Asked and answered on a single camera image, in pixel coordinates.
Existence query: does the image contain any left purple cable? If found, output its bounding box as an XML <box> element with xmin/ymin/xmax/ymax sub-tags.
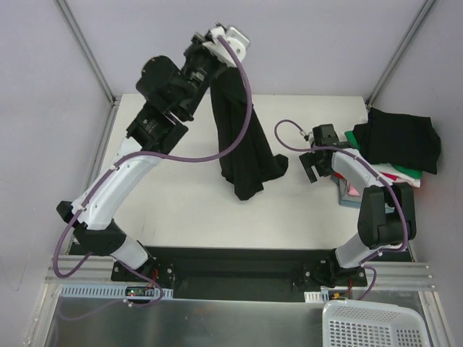
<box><xmin>52</xmin><ymin>38</ymin><xmax>253</xmax><ymax>321</ymax></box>

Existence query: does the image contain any right slotted cable duct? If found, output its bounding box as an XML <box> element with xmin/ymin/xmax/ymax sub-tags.
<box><xmin>304</xmin><ymin>291</ymin><xmax>329</xmax><ymax>304</ymax></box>

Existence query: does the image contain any aluminium frame post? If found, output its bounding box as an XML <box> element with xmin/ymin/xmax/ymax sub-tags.
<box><xmin>365</xmin><ymin>0</ymin><xmax>438</xmax><ymax>111</ymax></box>
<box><xmin>53</xmin><ymin>0</ymin><xmax>116</xmax><ymax>106</ymax></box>

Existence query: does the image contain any magenta t-shirt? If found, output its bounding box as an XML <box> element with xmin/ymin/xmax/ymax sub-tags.
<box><xmin>381</xmin><ymin>172</ymin><xmax>399</xmax><ymax>181</ymax></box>

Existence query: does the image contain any white t-shirt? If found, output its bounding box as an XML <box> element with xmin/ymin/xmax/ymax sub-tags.
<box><xmin>372</xmin><ymin>164</ymin><xmax>421</xmax><ymax>188</ymax></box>

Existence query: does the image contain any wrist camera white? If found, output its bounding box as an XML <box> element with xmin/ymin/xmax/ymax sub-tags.
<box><xmin>202</xmin><ymin>24</ymin><xmax>250</xmax><ymax>68</ymax></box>
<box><xmin>304</xmin><ymin>132</ymin><xmax>314</xmax><ymax>143</ymax></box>

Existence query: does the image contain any left aluminium frame post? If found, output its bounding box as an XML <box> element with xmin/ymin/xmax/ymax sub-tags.
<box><xmin>53</xmin><ymin>0</ymin><xmax>116</xmax><ymax>106</ymax></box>

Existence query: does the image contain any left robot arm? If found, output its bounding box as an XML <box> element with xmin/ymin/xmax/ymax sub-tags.
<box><xmin>56</xmin><ymin>27</ymin><xmax>246</xmax><ymax>281</ymax></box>

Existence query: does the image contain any pink t-shirt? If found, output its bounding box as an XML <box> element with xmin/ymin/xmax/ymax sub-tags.
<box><xmin>346</xmin><ymin>181</ymin><xmax>360</xmax><ymax>197</ymax></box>

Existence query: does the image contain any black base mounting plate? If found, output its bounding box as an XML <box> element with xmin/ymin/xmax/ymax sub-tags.
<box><xmin>68</xmin><ymin>244</ymin><xmax>415</xmax><ymax>301</ymax></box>

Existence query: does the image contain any purple cable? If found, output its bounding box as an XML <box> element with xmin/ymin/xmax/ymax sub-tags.
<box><xmin>52</xmin><ymin>38</ymin><xmax>253</xmax><ymax>321</ymax></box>
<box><xmin>274</xmin><ymin>119</ymin><xmax>408</xmax><ymax>301</ymax></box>

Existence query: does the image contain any slotted cable duct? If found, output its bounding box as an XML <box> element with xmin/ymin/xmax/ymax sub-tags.
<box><xmin>304</xmin><ymin>291</ymin><xmax>329</xmax><ymax>304</ymax></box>
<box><xmin>60</xmin><ymin>284</ymin><xmax>161</xmax><ymax>300</ymax></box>

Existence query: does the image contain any left slotted cable duct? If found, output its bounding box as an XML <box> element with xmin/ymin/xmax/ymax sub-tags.
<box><xmin>60</xmin><ymin>284</ymin><xmax>161</xmax><ymax>300</ymax></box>

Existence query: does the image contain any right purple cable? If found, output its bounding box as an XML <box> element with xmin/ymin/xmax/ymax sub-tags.
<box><xmin>274</xmin><ymin>119</ymin><xmax>408</xmax><ymax>301</ymax></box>

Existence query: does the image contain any aluminium front rail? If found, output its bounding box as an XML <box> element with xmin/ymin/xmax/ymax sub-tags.
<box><xmin>46</xmin><ymin>255</ymin><xmax>437</xmax><ymax>291</ymax></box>

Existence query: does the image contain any right aluminium frame post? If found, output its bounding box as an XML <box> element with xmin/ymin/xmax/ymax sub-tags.
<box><xmin>365</xmin><ymin>0</ymin><xmax>438</xmax><ymax>111</ymax></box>

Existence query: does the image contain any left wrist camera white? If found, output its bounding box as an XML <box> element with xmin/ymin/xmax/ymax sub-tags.
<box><xmin>202</xmin><ymin>24</ymin><xmax>250</xmax><ymax>68</ymax></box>

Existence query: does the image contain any white plastic basket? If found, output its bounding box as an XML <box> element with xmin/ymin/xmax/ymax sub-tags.
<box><xmin>322</xmin><ymin>300</ymin><xmax>431</xmax><ymax>347</ymax></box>

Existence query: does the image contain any black printed t-shirt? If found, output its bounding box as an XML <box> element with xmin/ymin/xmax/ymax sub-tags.
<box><xmin>211</xmin><ymin>68</ymin><xmax>289</xmax><ymax>201</ymax></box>

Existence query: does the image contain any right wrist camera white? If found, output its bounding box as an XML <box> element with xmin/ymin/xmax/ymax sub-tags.
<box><xmin>304</xmin><ymin>132</ymin><xmax>314</xmax><ymax>143</ymax></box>

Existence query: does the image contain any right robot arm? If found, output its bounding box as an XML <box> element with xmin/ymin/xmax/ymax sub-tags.
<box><xmin>299</xmin><ymin>124</ymin><xmax>416</xmax><ymax>288</ymax></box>

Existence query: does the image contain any red t-shirt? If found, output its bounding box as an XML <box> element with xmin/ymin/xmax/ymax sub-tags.
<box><xmin>331</xmin><ymin>172</ymin><xmax>346</xmax><ymax>181</ymax></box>

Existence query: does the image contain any black folded t-shirt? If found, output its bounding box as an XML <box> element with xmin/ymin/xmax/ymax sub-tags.
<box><xmin>352</xmin><ymin>108</ymin><xmax>441</xmax><ymax>175</ymax></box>

